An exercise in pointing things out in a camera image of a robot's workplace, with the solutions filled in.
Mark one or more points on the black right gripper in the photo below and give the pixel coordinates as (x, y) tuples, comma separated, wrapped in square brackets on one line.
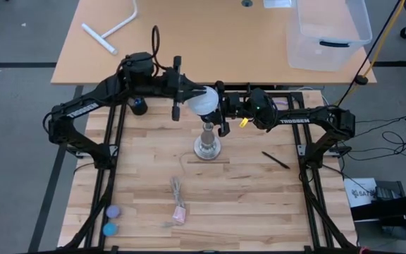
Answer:
[(236, 106)]

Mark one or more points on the blue round disc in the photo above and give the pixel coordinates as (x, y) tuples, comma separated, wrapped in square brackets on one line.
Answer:
[(110, 229)]

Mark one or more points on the orange wooden desk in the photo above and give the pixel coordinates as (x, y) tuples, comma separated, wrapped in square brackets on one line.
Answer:
[(196, 42)]

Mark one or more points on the white desk lamp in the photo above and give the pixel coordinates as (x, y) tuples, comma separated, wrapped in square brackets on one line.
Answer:
[(99, 39)]

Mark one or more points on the grey desk grommet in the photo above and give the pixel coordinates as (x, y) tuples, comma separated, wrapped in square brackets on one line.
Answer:
[(247, 3)]

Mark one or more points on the white printed box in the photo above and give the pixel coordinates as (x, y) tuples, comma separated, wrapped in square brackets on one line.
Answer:
[(359, 192)]

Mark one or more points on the purple round disc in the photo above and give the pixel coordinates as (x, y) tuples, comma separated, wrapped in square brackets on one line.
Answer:
[(113, 212)]

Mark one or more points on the black beam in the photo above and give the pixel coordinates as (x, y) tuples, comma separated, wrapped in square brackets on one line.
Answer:
[(393, 210)]

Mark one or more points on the black cup with blue item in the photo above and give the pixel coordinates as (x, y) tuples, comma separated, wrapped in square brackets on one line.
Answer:
[(138, 107)]

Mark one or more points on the black aluminium frame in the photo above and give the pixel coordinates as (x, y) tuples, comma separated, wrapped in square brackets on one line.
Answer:
[(305, 197)]

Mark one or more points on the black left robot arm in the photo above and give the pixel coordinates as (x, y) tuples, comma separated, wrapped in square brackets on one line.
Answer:
[(83, 109)]

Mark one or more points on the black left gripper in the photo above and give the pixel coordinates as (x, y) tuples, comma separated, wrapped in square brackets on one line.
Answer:
[(173, 84)]

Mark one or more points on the black device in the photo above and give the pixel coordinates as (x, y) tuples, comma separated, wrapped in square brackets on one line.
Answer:
[(388, 192)]

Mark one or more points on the black pen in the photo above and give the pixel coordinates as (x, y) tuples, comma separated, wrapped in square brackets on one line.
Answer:
[(275, 159)]

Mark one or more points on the white paper sheet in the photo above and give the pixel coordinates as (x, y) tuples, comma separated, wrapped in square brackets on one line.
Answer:
[(277, 3)]

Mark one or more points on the clear plastic storage bin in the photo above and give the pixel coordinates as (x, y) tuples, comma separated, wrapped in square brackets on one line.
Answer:
[(326, 53)]

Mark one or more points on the white reflector lightbulb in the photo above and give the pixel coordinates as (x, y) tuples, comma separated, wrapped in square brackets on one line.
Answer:
[(203, 102)]

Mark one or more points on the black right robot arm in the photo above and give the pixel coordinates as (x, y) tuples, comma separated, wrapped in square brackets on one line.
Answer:
[(294, 121)]

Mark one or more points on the silver lamp base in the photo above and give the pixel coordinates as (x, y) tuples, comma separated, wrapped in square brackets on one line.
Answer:
[(207, 148)]

